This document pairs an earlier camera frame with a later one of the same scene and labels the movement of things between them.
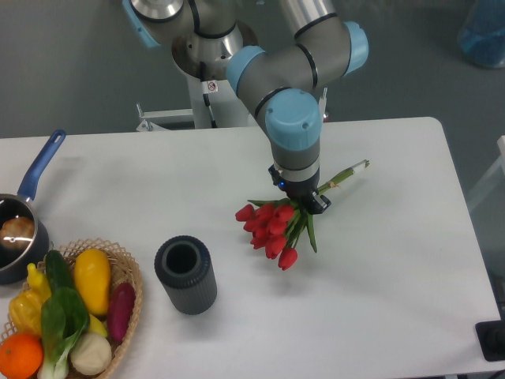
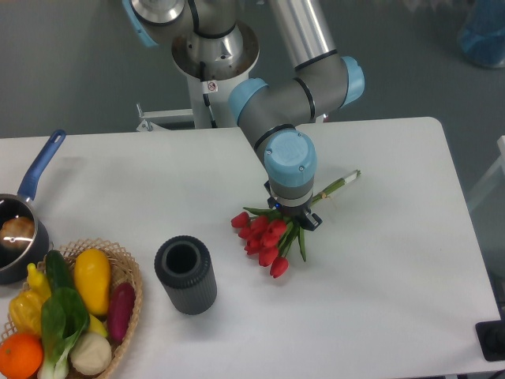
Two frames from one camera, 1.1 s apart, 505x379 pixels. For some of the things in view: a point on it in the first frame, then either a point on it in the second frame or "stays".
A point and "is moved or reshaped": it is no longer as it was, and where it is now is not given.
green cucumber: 58,272 stays
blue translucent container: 481,35 stays
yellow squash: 92,274 stays
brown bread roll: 17,232 stays
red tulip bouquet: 278,226 is moved or reshaped
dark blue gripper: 302,193 → 301,215
